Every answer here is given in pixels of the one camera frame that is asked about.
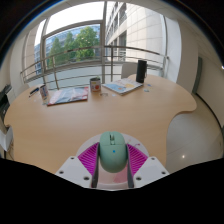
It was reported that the light blue covered book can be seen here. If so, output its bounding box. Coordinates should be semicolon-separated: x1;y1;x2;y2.
101;77;145;97

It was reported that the dark green door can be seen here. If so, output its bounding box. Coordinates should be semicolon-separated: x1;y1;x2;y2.
192;56;204;95

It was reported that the mint green computer mouse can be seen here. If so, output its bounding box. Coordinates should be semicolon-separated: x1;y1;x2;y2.
98;130;128;174

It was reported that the black upright box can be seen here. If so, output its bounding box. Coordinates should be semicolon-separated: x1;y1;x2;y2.
135;59;148;84

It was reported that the grey chair behind table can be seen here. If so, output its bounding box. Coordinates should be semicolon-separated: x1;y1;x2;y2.
120;62;138;80

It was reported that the red covered magazine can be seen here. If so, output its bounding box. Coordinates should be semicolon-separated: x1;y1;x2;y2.
46;86;91;107

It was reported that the printed mug with dark rim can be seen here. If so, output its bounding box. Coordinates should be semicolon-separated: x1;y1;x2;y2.
39;84;50;105

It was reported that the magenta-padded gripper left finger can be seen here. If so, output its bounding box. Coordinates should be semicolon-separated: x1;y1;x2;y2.
54;142;101;189

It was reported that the metal balcony railing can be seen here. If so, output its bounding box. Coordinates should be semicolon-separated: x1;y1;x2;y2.
19;45;170;92

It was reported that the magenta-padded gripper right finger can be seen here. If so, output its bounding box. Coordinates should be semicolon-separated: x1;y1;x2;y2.
125;142;171;189

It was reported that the white and red mug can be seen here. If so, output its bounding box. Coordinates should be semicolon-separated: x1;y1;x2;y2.
89;76;102;93

